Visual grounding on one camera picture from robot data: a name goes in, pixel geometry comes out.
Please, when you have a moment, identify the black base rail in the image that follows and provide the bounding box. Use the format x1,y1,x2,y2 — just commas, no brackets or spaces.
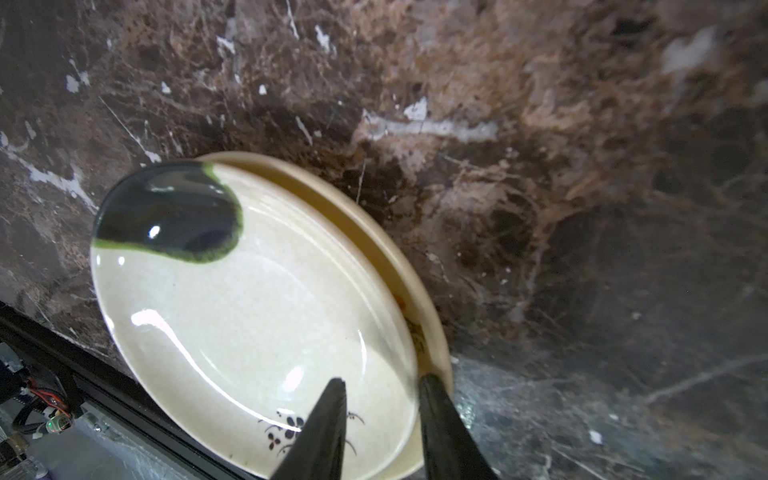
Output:
1,303,253,479

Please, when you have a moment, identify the cream yellow small plate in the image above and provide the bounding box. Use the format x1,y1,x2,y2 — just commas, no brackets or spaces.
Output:
90,152,453,479

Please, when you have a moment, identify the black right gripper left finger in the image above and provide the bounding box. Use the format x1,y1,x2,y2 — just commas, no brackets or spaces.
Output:
270,378,348,480

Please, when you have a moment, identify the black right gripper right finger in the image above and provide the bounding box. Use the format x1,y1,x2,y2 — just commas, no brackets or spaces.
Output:
419,374,498,480

